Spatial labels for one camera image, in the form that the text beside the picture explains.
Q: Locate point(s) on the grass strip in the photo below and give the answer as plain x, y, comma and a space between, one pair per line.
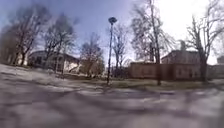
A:
140, 83

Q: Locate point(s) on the brick building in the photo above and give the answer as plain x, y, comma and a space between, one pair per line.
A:
175, 70

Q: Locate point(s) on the dark lamp post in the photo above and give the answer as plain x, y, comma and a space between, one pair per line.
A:
109, 53

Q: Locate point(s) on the pale building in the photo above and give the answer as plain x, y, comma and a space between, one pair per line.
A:
43, 60

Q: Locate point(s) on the grey asphalt road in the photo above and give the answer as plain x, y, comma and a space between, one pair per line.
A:
100, 108

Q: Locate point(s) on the group of bare trees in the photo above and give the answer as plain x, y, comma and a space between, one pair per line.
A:
156, 50

